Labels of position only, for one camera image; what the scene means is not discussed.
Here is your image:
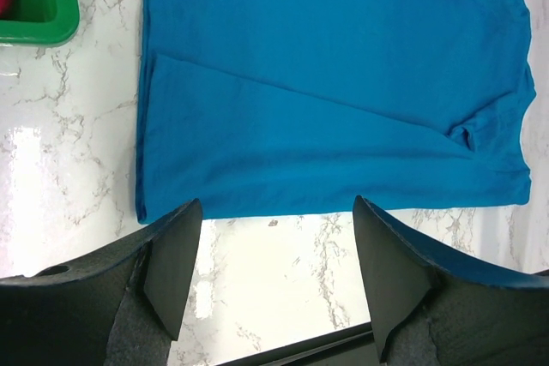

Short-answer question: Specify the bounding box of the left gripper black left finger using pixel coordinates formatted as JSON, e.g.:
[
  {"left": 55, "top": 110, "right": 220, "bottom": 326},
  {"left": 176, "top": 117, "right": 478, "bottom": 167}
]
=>
[{"left": 1, "top": 200, "right": 202, "bottom": 365}]

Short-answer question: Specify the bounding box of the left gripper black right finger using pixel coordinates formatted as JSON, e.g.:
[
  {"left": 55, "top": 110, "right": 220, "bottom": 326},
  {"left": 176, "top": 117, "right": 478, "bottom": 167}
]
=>
[{"left": 353, "top": 196, "right": 548, "bottom": 365}]

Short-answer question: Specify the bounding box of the blue t shirt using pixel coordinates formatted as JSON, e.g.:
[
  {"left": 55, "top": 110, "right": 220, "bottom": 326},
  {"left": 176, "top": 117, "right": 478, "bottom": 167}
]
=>
[{"left": 135, "top": 0, "right": 535, "bottom": 224}]

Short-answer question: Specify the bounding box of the green plastic bin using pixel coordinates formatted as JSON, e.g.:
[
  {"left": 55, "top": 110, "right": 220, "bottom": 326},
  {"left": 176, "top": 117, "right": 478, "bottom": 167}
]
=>
[{"left": 1, "top": 0, "right": 80, "bottom": 46}]

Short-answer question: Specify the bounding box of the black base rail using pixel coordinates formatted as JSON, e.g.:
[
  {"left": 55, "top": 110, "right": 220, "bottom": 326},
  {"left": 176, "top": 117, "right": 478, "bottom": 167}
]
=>
[{"left": 222, "top": 323, "right": 380, "bottom": 366}]

